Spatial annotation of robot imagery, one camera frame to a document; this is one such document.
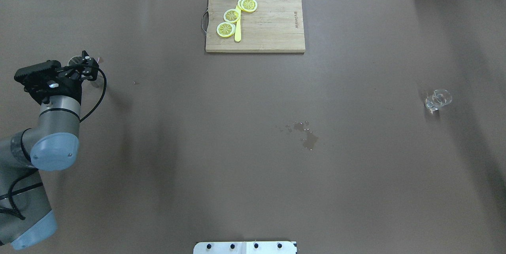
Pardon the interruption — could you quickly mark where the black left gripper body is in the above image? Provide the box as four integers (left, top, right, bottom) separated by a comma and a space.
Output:
14, 61, 83, 105

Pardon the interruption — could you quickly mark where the clear glass shaker cup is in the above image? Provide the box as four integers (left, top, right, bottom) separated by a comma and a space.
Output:
424, 89, 453, 113

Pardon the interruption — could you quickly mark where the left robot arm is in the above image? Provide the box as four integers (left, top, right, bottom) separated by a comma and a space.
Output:
0, 51, 104, 250

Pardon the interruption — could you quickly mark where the lemon slice bottom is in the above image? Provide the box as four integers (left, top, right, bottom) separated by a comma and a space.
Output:
216, 22, 236, 38

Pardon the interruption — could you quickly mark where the lemon slice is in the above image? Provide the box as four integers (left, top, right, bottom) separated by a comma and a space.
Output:
216, 22, 236, 38
237, 0, 258, 13
223, 9, 242, 24

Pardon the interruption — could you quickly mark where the yellow plastic knife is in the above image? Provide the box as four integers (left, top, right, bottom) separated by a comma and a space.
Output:
234, 5, 242, 43

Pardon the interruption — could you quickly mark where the lemon slice middle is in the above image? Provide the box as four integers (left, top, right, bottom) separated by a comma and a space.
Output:
223, 9, 242, 24

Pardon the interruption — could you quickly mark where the lemon slice top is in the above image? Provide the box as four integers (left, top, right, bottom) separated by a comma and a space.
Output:
237, 0, 258, 13

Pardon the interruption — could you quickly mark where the wooden cutting board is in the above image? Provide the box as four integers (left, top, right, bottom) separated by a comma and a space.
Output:
205, 0, 306, 53

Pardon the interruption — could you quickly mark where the spilled droplets table centre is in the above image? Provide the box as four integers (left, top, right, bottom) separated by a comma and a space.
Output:
274, 121, 319, 151

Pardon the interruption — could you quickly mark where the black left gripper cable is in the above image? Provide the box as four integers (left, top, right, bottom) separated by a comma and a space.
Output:
79, 67, 107, 123

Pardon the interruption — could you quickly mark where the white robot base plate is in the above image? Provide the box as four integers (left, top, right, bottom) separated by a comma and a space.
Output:
193, 241, 298, 254

